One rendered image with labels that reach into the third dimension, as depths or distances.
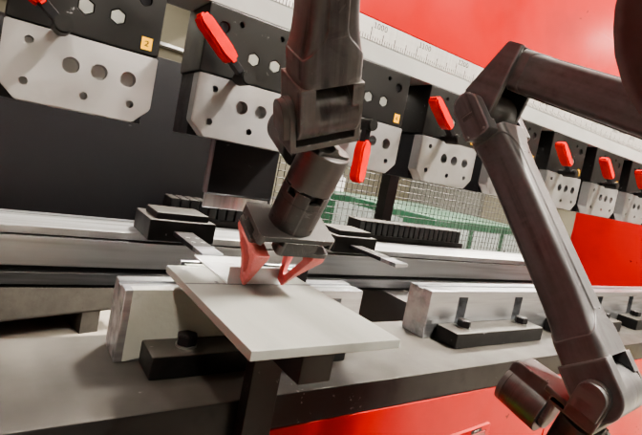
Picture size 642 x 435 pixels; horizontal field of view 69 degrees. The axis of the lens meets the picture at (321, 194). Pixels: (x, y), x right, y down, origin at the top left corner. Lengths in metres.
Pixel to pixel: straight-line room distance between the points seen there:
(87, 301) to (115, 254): 2.03
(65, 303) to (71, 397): 2.29
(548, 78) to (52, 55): 0.58
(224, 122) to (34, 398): 0.37
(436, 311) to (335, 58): 0.64
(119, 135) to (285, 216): 0.67
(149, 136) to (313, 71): 0.76
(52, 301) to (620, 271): 2.83
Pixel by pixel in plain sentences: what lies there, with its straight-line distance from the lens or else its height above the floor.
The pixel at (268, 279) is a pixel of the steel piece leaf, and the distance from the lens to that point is 0.63.
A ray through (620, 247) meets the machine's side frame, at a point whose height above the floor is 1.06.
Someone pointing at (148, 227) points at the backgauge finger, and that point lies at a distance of 0.85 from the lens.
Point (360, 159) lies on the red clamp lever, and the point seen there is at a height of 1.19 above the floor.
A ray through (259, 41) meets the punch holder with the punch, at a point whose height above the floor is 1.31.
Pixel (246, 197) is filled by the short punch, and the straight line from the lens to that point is 0.68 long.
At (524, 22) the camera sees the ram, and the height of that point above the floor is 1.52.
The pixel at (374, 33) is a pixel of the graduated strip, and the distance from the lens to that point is 0.76.
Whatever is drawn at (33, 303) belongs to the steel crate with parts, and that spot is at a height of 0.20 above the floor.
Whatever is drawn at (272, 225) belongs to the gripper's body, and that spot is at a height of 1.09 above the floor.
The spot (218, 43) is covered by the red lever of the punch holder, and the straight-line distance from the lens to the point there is 0.58.
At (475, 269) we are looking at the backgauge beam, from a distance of 1.49.
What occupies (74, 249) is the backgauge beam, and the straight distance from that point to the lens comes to 0.89.
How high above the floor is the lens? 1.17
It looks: 3 degrees down
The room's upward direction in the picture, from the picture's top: 11 degrees clockwise
